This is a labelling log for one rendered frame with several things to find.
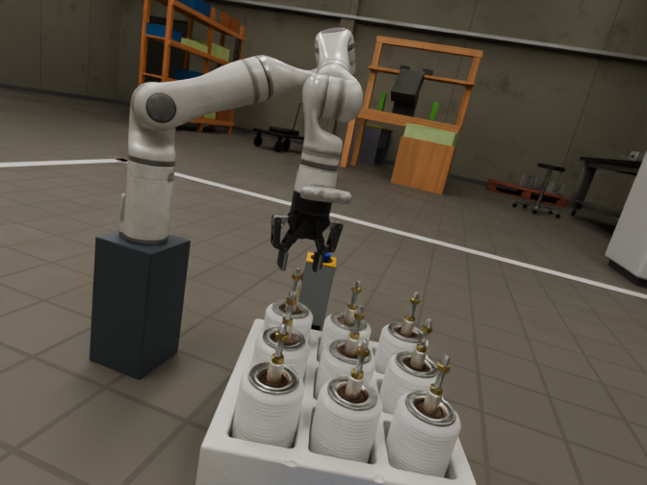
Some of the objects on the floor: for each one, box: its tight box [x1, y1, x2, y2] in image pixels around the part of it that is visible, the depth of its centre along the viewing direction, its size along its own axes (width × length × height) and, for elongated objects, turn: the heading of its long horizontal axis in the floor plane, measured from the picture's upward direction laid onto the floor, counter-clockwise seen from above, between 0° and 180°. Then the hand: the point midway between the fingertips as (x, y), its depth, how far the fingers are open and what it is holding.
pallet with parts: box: [486, 174, 568, 208], centre depth 789 cm, size 136×95×38 cm
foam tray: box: [195, 319, 477, 485], centre depth 78 cm, size 39×39×18 cm
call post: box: [298, 262, 336, 331], centre depth 104 cm, size 7×7×31 cm
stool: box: [512, 163, 566, 218], centre depth 570 cm, size 58×61×64 cm
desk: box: [349, 122, 394, 166], centre depth 839 cm, size 68×132×71 cm, turn 129°
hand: (299, 264), depth 82 cm, fingers open, 6 cm apart
